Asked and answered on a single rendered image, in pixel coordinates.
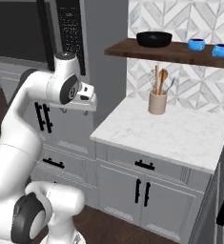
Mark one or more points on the dark wooden wall shelf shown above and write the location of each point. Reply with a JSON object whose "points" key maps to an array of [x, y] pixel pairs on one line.
{"points": [[180, 52]]}

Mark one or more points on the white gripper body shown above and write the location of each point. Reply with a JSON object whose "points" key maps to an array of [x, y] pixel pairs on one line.
{"points": [[81, 105]]}

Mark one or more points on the metal whisk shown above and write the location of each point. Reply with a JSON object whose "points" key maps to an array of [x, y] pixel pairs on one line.
{"points": [[152, 81]]}

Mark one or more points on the blue mug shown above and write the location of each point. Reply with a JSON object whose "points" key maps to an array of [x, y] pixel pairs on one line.
{"points": [[222, 50], [196, 44]]}

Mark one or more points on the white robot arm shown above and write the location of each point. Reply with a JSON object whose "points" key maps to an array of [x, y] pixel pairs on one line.
{"points": [[18, 158]]}

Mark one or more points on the wooden spatula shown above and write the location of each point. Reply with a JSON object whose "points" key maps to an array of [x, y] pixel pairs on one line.
{"points": [[156, 77]]}

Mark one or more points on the grey tower cabinet door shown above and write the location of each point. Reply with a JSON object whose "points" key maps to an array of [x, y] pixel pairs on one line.
{"points": [[4, 79], [72, 130]]}

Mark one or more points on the grey side cabinet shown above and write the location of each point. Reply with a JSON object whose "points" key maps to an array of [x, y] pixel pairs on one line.
{"points": [[215, 190]]}

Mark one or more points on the wooden spoon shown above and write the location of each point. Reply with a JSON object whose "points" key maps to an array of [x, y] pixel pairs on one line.
{"points": [[162, 79]]}

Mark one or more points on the grey tower drawer front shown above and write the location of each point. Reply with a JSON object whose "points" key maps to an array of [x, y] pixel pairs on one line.
{"points": [[85, 193], [75, 165]]}

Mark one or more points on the black bowl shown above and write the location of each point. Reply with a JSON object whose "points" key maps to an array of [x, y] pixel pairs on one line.
{"points": [[154, 39]]}

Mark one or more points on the beige utensil pot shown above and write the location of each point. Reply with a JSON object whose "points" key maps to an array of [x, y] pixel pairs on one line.
{"points": [[157, 103]]}

